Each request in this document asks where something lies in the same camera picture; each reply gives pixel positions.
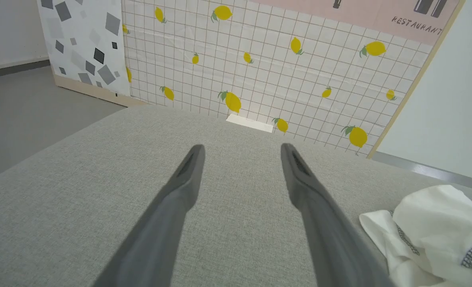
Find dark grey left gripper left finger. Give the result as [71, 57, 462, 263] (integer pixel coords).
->
[92, 144, 206, 287]

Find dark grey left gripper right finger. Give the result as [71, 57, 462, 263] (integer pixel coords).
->
[281, 143, 396, 287]

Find white garment with grey stitching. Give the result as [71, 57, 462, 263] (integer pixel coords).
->
[359, 185, 472, 287]

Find white rectangular box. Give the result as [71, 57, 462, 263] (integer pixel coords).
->
[226, 114, 275, 134]

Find lemon print grid partition panel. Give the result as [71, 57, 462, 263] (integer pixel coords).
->
[121, 0, 466, 158]

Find grey geometric print partition panel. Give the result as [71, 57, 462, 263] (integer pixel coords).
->
[37, 0, 132, 105]

